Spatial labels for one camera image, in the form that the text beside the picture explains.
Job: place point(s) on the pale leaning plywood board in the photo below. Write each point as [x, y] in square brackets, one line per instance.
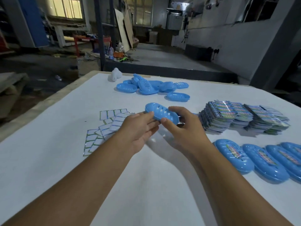
[122, 31]

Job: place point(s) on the grey slanted pillar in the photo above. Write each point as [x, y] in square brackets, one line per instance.
[275, 49]

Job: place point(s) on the pile of blue soap dishes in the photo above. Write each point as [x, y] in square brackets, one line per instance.
[145, 88]

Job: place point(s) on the white metal workbench frame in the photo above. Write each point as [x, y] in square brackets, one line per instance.
[60, 36]

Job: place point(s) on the silver machine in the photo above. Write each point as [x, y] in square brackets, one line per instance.
[175, 21]

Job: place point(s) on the green tool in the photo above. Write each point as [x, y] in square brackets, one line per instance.
[122, 59]

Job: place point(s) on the large bright window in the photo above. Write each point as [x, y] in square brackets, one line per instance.
[64, 8]

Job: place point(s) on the black wall plug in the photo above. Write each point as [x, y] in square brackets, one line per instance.
[215, 52]

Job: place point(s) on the plastic bottle on floor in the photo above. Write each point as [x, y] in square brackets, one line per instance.
[58, 78]

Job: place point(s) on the person's right forearm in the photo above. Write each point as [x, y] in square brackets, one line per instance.
[235, 197]

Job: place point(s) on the thick dark steel post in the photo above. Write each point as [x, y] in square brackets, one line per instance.
[100, 36]

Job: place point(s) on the red metal table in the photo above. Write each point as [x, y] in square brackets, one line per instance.
[83, 39]

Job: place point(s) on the white plastic bag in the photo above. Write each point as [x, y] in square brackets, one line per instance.
[120, 47]

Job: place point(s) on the clear water bottle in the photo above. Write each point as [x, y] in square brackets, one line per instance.
[110, 53]

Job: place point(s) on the orange box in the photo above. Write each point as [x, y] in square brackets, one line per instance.
[118, 54]

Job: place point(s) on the blue and white machine cabinet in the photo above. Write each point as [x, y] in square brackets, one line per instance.
[34, 22]

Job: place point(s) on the wicker basket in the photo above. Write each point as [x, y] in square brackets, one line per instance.
[135, 42]

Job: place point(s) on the wooden pallet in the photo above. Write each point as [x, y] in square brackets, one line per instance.
[11, 81]

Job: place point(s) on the person's left hand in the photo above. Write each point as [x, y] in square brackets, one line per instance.
[136, 134]

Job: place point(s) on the person's right hand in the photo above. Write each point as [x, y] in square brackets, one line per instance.
[190, 136]

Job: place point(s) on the pale wooden crate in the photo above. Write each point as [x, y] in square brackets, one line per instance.
[89, 67]

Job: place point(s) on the brown leaning board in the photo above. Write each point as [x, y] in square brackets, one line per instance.
[128, 28]

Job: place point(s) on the person's left forearm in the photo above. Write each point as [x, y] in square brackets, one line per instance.
[70, 188]

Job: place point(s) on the wide window with grid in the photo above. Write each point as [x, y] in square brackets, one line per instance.
[142, 14]

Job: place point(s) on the stacks of colourful sticker sheets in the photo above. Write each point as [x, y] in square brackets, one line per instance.
[216, 117]

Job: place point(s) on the thin dark steel post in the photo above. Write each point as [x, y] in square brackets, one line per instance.
[112, 23]

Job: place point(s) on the small white plastic figure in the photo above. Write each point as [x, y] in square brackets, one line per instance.
[116, 74]

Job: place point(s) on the black box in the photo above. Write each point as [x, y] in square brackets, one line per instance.
[198, 52]

